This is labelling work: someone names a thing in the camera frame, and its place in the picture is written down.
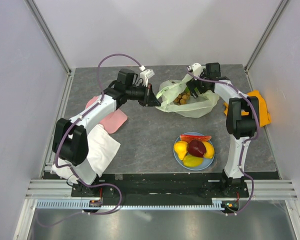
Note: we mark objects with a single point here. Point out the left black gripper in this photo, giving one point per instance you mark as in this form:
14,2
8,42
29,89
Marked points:
147,94

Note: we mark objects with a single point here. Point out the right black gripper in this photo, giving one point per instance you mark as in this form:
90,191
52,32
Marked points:
195,85

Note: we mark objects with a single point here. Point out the brown fake walnut cluster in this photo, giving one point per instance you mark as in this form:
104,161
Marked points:
182,98

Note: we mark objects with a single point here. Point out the pale green plastic bag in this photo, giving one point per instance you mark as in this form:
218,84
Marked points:
193,108

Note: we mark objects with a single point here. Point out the red fake watermelon slice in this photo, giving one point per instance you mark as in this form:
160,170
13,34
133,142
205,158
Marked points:
188,138

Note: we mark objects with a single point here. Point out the yellow fake pear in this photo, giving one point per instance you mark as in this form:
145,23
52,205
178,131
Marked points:
181,149

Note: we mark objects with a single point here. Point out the dark red fake apple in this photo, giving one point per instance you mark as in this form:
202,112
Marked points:
196,148

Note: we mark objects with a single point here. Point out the yellow green fake starfruit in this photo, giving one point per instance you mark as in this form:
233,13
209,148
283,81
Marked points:
191,161

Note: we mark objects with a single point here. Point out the yellow fake lemon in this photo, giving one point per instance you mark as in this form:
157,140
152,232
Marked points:
210,151

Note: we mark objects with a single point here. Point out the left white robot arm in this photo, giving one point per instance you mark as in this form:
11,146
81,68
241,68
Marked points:
70,141

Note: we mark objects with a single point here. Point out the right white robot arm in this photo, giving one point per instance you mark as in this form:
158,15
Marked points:
233,174

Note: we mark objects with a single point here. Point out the pink cloth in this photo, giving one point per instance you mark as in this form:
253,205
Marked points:
110,123

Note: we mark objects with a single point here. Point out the white cloth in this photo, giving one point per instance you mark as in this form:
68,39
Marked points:
102,149

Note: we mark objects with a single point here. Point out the blue plastic plate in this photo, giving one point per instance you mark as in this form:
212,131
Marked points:
204,165

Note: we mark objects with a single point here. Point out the orange cloth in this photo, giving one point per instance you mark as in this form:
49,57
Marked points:
261,110

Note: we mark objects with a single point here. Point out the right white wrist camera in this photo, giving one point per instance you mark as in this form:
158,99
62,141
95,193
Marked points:
196,69

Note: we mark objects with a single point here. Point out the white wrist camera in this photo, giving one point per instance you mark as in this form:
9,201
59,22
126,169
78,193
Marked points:
196,69
145,75

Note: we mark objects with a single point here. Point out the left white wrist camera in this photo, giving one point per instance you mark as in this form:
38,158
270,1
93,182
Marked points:
145,75

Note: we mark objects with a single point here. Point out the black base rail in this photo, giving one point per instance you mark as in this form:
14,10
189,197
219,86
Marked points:
193,188

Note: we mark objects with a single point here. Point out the white slotted cable duct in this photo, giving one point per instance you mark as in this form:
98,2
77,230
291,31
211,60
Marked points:
85,204

